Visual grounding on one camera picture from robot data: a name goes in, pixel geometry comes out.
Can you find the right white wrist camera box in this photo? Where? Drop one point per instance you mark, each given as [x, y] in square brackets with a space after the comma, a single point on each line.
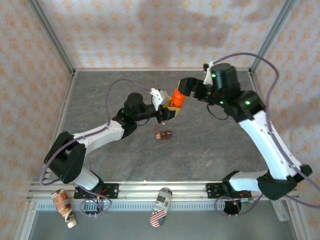
[208, 77]

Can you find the green circuit board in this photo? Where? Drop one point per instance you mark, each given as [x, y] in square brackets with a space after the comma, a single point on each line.
[247, 199]

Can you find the flag print can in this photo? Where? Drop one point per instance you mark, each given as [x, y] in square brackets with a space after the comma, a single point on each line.
[160, 207]

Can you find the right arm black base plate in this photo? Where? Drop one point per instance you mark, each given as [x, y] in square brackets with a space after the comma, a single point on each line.
[212, 190]

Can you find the aluminium frame post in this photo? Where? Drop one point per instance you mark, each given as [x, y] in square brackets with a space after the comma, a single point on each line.
[272, 32]
[50, 32]

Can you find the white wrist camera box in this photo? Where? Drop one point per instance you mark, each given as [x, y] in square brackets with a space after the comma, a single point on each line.
[158, 97]
[208, 77]

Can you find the orange pill bottle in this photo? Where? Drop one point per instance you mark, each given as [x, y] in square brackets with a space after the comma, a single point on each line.
[178, 103]

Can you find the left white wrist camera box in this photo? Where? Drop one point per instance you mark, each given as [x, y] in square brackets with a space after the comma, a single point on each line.
[158, 97]

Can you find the thin aluminium frame rail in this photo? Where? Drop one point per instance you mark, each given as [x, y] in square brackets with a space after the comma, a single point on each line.
[150, 69]

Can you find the grey metal panel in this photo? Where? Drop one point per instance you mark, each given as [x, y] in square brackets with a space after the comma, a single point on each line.
[120, 225]

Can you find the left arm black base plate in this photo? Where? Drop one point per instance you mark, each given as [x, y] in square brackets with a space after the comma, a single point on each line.
[112, 190]

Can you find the clear plastic package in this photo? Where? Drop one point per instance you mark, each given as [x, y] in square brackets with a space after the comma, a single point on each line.
[282, 211]

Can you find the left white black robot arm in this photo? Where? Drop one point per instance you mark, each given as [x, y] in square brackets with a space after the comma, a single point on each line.
[100, 135]

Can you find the brown squeeze pouch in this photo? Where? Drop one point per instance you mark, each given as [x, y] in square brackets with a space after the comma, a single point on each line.
[61, 200]

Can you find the wide aluminium frame rail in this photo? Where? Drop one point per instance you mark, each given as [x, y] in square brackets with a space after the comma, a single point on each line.
[140, 191]

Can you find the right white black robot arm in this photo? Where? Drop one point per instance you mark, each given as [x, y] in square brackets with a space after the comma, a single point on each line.
[265, 140]

